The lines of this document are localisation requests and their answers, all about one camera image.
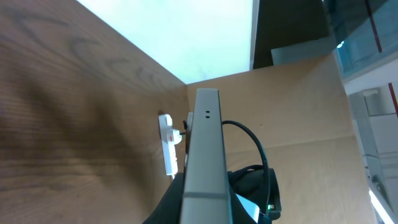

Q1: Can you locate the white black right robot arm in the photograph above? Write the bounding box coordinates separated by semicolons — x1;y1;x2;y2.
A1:
228;165;282;223

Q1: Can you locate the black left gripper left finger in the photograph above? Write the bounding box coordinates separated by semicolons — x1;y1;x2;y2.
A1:
143;173;184;224

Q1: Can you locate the white power strip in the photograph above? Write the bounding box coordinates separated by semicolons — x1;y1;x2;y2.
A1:
159;114;178;178

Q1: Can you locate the white usb charger plug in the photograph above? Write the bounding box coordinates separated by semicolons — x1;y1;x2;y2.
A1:
169;129;182;145

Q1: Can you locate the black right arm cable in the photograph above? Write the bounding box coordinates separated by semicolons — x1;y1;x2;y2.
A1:
221;120;271;215

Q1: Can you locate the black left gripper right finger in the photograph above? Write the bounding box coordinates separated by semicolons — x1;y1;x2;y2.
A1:
229;187;258;224

